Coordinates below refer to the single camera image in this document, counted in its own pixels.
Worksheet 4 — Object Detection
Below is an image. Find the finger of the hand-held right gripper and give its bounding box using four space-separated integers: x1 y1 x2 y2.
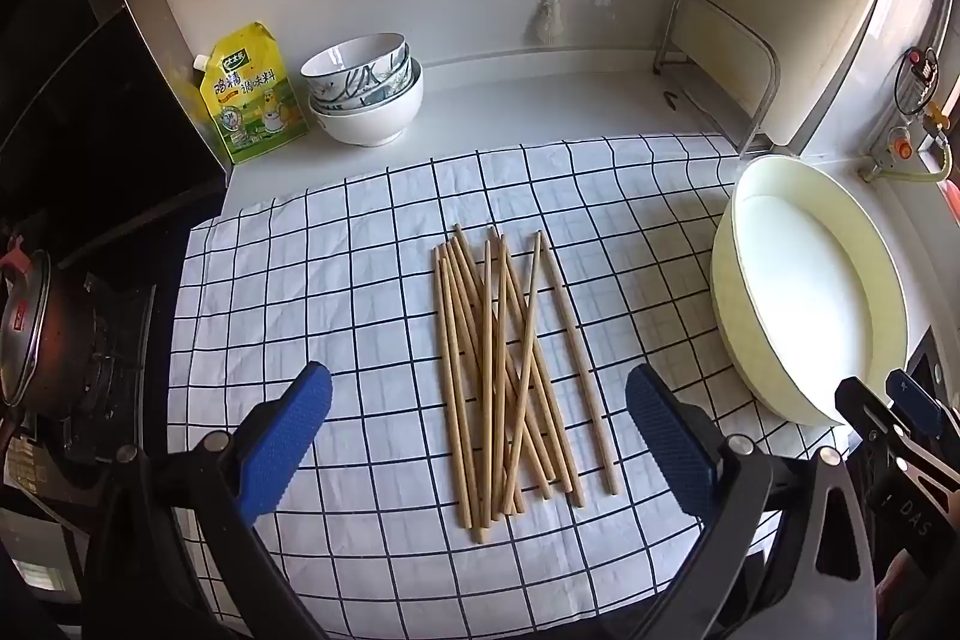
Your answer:
887 368 960 461
835 376 960 498

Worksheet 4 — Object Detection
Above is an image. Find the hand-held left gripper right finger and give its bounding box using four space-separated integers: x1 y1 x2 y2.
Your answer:
624 362 878 640

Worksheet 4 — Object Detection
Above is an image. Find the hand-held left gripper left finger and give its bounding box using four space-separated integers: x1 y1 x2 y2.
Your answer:
86 361 335 640

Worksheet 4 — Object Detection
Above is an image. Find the white round basin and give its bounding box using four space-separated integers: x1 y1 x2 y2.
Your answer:
709 154 910 427

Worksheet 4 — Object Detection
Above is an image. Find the pile of wooden chopsticks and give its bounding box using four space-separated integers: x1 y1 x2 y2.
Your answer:
433 224 620 545

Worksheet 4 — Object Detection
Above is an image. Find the person's right hand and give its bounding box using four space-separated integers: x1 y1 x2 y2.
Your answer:
874 554 912 618

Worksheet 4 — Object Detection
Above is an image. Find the black sink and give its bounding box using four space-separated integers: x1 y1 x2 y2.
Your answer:
909 331 942 390

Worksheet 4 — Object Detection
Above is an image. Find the white black-checked cloth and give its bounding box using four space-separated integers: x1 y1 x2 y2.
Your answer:
161 134 852 640

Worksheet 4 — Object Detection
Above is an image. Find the black gas stove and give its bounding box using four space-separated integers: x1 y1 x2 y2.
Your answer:
0 280 162 498

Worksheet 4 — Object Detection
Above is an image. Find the grey regulator with orange knob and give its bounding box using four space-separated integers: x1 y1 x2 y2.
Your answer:
870 124 916 172

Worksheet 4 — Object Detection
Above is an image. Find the dark cooking pot with lid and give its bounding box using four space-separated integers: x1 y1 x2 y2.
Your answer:
0 235 98 420

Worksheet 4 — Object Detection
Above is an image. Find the black gas shut-off device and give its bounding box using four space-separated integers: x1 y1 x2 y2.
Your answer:
896 46 944 120

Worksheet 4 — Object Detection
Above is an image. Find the yellow seasoning pouch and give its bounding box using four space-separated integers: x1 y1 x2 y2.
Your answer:
191 20 310 165

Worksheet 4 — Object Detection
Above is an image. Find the metal rack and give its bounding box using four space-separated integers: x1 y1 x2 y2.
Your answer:
652 0 782 157

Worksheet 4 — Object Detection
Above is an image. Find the blue patterned bowl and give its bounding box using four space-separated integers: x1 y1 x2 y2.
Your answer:
307 56 415 112
301 32 410 100

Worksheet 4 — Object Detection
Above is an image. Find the black range hood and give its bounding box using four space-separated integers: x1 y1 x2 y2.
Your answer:
0 0 230 251

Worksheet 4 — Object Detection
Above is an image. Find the white cutting board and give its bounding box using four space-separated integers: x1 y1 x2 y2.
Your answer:
697 0 901 150

